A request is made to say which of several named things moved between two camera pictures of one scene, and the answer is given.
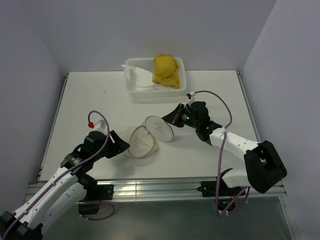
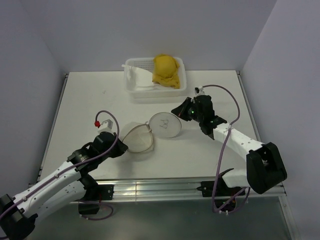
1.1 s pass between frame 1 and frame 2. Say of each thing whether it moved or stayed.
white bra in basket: stayed
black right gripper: moved
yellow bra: stayed
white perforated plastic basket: stayed
